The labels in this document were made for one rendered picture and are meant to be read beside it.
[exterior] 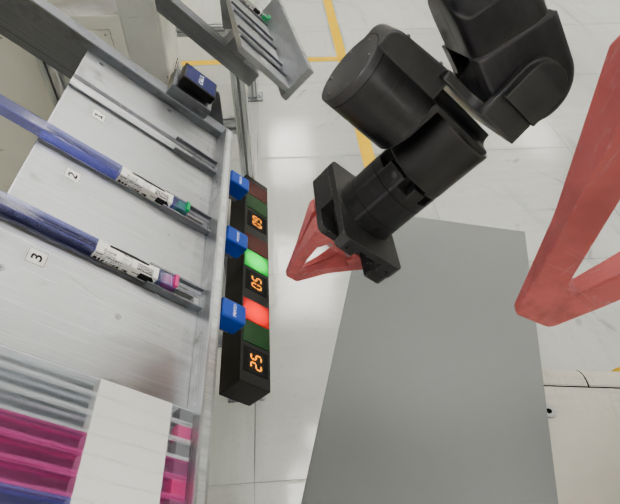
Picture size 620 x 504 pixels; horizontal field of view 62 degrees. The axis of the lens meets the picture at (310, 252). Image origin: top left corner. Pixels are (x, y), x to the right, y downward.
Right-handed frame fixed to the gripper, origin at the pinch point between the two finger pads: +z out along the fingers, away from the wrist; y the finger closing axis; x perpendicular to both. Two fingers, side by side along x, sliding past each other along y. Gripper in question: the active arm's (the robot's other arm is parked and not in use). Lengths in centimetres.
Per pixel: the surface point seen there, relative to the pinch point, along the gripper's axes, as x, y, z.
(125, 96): -18.0, -25.7, 8.8
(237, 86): 13, -104, 32
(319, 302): 56, -60, 51
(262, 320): 4.0, -2.8, 10.5
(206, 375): -4.5, 9.2, 7.1
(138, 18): -20, -55, 12
